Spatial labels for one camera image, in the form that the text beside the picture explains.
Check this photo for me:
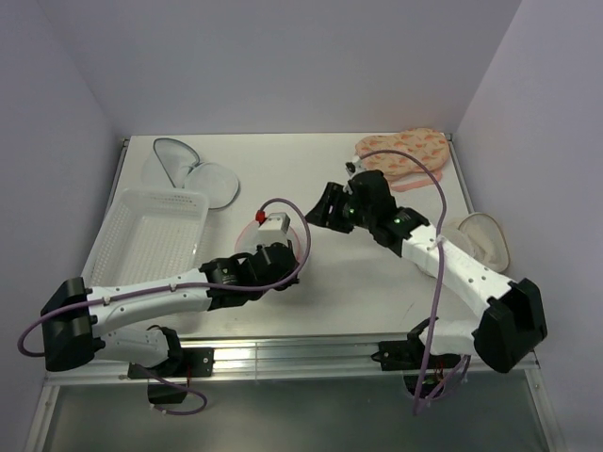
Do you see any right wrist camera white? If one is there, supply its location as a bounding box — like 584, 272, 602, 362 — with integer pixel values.
345, 155, 367, 178

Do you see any beige trimmed mesh laundry bag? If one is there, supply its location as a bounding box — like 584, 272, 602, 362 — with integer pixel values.
442, 213, 510, 273

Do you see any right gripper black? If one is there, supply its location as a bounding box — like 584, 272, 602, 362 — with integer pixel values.
303, 182, 375, 234

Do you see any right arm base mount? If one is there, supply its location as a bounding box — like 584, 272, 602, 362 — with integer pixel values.
370, 340, 461, 397

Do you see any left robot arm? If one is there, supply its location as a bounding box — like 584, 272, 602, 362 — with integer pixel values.
41, 243, 305, 377

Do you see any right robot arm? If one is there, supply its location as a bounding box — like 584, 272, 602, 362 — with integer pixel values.
305, 170, 547, 373

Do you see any pink trimmed mesh laundry bag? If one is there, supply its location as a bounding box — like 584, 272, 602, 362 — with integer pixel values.
235, 221, 302, 286

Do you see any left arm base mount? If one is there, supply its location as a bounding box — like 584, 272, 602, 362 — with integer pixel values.
126, 347, 214, 407

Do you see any white plastic basket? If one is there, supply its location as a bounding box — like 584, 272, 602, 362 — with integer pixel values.
82, 188, 209, 287

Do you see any grey trimmed mesh laundry bag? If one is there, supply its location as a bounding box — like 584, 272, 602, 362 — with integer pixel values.
140, 137, 240, 210

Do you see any peach floral bra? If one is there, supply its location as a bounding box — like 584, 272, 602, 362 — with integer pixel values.
355, 127, 450, 193

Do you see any aluminium frame rail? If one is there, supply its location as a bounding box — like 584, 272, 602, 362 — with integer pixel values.
46, 331, 541, 385

